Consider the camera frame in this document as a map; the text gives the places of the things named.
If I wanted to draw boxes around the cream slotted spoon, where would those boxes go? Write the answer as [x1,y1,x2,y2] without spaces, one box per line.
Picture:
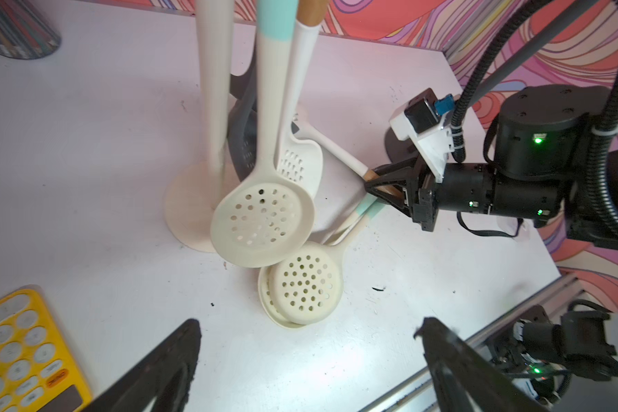
[294,117,379,182]

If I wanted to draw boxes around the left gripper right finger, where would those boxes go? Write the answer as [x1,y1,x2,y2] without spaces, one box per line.
[414,317,546,411]

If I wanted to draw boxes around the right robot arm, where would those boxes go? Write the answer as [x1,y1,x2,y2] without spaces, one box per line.
[365,1,618,411]

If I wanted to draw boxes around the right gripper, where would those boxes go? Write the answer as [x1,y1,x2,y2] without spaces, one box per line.
[364,157,494,232]

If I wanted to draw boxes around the grey skimmer mint handle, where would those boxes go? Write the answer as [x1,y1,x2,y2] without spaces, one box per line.
[227,48,257,181]

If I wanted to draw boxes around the cream utensil rack stand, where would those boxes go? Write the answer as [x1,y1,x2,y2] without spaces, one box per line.
[164,1,234,253]

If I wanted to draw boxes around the cream skimmer mint handle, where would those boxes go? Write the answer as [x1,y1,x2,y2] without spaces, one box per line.
[210,0,315,268]

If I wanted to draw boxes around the yellow calculator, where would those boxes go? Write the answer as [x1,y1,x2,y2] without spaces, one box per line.
[0,288,93,411]

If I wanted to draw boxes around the dark grey utensil rack stand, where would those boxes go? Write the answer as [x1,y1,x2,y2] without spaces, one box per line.
[385,0,597,163]

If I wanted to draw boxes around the pen holder cup with pens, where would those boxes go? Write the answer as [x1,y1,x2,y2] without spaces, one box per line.
[0,1,62,60]

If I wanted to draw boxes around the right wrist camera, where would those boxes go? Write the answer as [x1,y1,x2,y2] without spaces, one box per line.
[389,88,455,184]

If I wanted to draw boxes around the cream skimmer wooden handle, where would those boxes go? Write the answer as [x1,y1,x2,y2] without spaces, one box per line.
[274,0,331,202]

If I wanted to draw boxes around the cream skimmer on table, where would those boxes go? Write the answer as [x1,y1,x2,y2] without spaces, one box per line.
[257,195,386,329]

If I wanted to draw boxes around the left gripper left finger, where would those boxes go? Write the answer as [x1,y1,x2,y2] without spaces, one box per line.
[84,319,202,412]

